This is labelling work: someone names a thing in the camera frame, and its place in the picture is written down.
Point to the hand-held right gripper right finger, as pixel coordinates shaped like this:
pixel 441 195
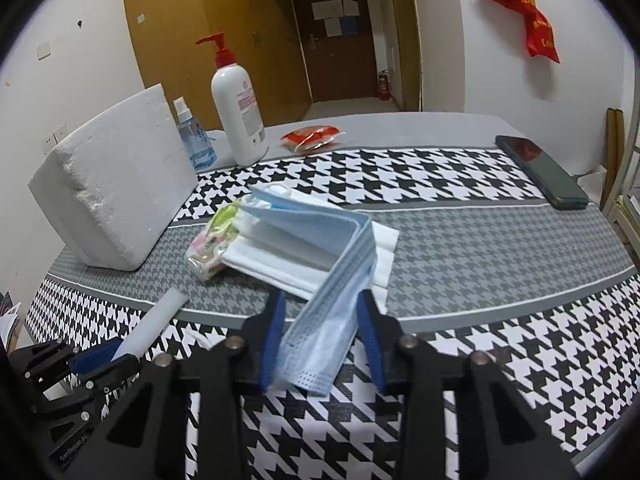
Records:
pixel 371 340

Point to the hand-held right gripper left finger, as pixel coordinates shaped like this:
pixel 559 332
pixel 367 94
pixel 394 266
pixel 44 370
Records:
pixel 272 340

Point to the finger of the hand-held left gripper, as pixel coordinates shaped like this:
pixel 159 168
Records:
pixel 97 357
pixel 117 372

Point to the stack of blue face masks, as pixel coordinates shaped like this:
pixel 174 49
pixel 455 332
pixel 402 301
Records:
pixel 320 320

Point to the white cloth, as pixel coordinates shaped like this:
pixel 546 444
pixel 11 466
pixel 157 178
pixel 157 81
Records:
pixel 270 265

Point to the white foam box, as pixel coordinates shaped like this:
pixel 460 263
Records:
pixel 110 185

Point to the colourful tissue packet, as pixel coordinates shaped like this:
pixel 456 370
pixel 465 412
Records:
pixel 210 245

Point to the houndstooth grey tablecloth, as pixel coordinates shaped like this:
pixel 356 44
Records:
pixel 475 260

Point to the red snack packet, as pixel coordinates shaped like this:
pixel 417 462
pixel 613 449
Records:
pixel 310 137

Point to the blue spray bottle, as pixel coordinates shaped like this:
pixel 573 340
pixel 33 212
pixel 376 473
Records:
pixel 197 145

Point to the white pump lotion bottle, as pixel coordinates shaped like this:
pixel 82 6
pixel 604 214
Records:
pixel 240 110

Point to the black smartphone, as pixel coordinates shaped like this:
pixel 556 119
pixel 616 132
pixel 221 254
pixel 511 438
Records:
pixel 540 170

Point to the red fire extinguisher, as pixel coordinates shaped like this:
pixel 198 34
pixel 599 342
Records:
pixel 383 86

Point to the dark brown entrance door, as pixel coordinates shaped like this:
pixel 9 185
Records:
pixel 345 70

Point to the wooden side door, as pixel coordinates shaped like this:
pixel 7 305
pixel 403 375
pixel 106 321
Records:
pixel 405 35

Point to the white paper notice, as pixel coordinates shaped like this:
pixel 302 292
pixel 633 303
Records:
pixel 350 7
pixel 332 28
pixel 327 10

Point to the blue paper notice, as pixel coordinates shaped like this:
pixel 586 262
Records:
pixel 348 25

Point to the wooden wardrobe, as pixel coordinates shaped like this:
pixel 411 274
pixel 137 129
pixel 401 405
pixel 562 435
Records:
pixel 165 35

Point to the red plastic bag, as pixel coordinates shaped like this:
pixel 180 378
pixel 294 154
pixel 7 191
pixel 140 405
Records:
pixel 540 35

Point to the white wall socket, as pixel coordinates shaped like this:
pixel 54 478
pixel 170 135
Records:
pixel 60 134
pixel 49 146

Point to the white metal bunk bed frame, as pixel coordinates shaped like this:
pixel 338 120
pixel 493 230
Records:
pixel 616 195

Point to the white wall switch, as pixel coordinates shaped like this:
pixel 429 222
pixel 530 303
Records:
pixel 45 49

